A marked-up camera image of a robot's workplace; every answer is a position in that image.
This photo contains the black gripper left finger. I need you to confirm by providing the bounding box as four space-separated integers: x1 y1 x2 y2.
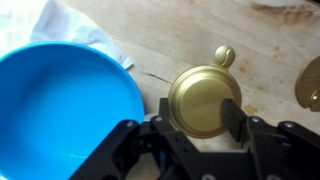
70 98 200 180

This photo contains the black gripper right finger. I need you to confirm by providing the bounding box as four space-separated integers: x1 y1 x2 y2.
221 99 320 180

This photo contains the gold lid with knob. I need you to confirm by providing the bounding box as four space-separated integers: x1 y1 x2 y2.
168 45 242 139

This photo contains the small gold strainer piece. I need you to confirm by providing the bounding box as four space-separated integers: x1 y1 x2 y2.
295 57 320 112

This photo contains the light blue plastic bowl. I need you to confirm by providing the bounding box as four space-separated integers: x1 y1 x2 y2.
0 42 144 180

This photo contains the white paper napkin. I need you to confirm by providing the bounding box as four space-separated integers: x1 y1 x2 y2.
0 0 133 69

